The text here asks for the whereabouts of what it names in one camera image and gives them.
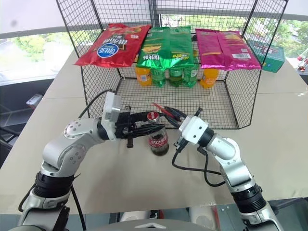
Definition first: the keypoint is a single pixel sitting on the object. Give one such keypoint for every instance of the red chip bag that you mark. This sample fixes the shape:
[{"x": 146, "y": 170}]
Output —
[{"x": 113, "y": 45}]

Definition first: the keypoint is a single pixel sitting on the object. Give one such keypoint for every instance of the red bottle cap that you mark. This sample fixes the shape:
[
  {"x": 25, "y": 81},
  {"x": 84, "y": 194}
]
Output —
[{"x": 152, "y": 116}]

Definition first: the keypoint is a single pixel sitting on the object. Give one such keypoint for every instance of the glass cola bottle red label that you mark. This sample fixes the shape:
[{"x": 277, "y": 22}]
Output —
[{"x": 158, "y": 143}]

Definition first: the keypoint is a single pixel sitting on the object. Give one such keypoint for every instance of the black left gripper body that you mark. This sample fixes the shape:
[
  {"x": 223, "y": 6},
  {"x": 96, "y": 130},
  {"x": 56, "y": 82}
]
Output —
[{"x": 124, "y": 125}]

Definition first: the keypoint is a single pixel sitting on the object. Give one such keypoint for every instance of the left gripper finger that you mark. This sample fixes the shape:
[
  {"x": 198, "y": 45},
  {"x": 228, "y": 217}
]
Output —
[
  {"x": 140, "y": 117},
  {"x": 149, "y": 129}
]

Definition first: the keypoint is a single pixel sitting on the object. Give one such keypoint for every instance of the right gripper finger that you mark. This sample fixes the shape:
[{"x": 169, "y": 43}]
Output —
[
  {"x": 172, "y": 120},
  {"x": 174, "y": 111}
]

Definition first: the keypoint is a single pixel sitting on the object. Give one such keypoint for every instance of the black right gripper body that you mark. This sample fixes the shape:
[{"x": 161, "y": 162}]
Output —
[{"x": 183, "y": 119}]

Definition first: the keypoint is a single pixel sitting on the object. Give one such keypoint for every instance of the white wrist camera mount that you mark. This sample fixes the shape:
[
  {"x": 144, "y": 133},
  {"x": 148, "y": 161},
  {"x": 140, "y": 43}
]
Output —
[
  {"x": 110, "y": 110},
  {"x": 193, "y": 130}
]

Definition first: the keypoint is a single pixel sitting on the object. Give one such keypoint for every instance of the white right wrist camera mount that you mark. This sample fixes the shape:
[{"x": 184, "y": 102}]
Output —
[{"x": 193, "y": 130}]

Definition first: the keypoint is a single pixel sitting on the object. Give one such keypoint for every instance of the magenta chip bag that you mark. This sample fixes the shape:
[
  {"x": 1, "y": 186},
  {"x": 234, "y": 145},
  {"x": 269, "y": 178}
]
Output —
[{"x": 226, "y": 50}]

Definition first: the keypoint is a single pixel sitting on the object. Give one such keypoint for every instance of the grey robot torso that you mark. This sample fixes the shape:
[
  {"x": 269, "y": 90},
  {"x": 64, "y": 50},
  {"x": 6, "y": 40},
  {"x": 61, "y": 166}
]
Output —
[{"x": 150, "y": 226}]

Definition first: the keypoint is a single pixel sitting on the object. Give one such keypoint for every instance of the orange soda bottle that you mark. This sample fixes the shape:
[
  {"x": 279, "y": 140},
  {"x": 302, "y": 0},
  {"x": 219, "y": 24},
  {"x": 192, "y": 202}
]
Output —
[
  {"x": 209, "y": 79},
  {"x": 143, "y": 77}
]

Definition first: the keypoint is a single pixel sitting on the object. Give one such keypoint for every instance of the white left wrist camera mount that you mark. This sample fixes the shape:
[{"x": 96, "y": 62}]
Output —
[{"x": 110, "y": 110}]

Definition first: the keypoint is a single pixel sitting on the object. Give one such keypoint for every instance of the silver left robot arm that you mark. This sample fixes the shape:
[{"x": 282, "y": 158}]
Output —
[{"x": 72, "y": 144}]

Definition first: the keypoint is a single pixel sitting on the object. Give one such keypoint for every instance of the small red capped bottle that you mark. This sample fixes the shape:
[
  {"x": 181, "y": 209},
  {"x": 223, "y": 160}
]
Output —
[{"x": 303, "y": 65}]

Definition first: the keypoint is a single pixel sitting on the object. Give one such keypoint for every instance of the green cardboard box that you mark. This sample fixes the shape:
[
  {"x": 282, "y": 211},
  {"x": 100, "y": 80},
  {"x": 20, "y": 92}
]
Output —
[{"x": 274, "y": 57}]

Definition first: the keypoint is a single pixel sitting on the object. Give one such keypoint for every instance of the green chip bag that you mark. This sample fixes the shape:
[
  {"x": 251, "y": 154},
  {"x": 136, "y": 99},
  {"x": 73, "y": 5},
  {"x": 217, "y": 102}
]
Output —
[{"x": 168, "y": 45}]

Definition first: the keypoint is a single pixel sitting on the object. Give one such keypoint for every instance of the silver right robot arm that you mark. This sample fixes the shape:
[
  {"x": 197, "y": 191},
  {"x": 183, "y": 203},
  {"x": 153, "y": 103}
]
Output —
[{"x": 231, "y": 154}]

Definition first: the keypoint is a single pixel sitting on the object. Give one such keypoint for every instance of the green soda bottle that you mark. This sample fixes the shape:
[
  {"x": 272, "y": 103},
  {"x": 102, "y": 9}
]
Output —
[
  {"x": 176, "y": 78},
  {"x": 190, "y": 78},
  {"x": 159, "y": 78}
]

